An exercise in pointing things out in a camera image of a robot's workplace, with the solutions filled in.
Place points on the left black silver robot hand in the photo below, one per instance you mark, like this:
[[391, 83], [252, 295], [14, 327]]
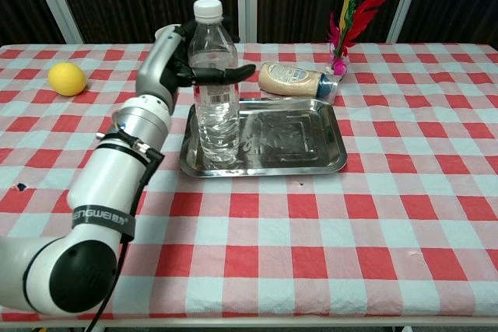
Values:
[[155, 71]]

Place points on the transparent plastic water bottle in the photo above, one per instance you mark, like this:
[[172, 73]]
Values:
[[216, 122]]

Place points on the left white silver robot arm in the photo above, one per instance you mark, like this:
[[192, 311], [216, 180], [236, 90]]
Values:
[[101, 188]]

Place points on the beige mayonnaise squeeze bottle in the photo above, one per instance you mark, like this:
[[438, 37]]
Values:
[[288, 81]]

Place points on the rectangular stainless steel tray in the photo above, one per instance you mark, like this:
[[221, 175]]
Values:
[[292, 141]]

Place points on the white floral paper cup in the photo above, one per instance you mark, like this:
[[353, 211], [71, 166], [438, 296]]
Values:
[[161, 31]]

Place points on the yellow lemon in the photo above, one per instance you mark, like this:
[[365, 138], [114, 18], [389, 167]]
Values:
[[67, 79]]

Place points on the colourful feather shuttlecock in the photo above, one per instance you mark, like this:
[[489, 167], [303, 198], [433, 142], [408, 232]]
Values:
[[342, 25]]

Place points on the red white checkered tablecloth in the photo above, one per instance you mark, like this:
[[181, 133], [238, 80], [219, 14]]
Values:
[[311, 238]]

